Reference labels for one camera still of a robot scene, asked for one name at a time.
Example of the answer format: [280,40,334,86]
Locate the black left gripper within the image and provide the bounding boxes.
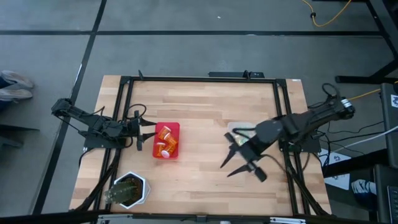
[126,110,157,151]

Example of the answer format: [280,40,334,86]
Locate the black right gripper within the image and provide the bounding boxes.
[220,133,268,183]

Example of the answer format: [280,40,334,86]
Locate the pink plastic bin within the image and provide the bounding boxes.
[152,121,181,161]

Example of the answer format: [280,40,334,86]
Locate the orange pill bottle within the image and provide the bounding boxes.
[157,125,172,140]
[164,133,178,147]

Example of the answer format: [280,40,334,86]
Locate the green pill bottle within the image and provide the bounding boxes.
[161,144,177,159]

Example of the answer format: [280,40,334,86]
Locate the clear plastic bin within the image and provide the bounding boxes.
[226,121,259,147]

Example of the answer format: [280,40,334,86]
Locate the white hexagonal plant pot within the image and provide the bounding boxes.
[113,170,152,210]

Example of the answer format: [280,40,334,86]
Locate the green cactus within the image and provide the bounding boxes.
[104,177,139,205]

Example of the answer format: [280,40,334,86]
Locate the black power strip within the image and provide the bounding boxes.
[208,70,266,79]

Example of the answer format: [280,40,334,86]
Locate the white printed floor paper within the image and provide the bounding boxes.
[319,148,351,191]

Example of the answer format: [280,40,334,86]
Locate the blue white patterned object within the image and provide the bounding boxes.
[351,179,377,206]

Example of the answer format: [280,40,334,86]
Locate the person's shoe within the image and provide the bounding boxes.
[0,88,34,102]
[0,70,35,90]

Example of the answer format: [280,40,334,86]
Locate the black desk leg stand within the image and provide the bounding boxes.
[335,0,398,85]

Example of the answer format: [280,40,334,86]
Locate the dark grey computer case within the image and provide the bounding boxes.
[381,83,398,160]

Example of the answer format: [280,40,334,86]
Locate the black table frame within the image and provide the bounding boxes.
[73,70,332,217]

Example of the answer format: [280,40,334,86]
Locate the white cable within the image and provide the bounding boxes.
[329,126,398,153]

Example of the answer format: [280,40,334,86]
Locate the yellow cable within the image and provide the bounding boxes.
[348,80,398,102]
[300,0,353,28]

